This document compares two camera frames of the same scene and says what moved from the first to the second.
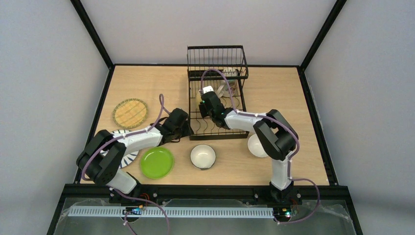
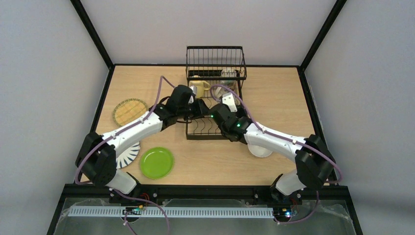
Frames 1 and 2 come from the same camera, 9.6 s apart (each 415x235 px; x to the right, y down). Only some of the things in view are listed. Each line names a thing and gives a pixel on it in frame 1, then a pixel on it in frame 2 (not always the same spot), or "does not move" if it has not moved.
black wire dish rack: [220, 69] does not move
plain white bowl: [255, 147] does not move
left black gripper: [181, 130] -> [201, 108]
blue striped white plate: [128, 158] does not move
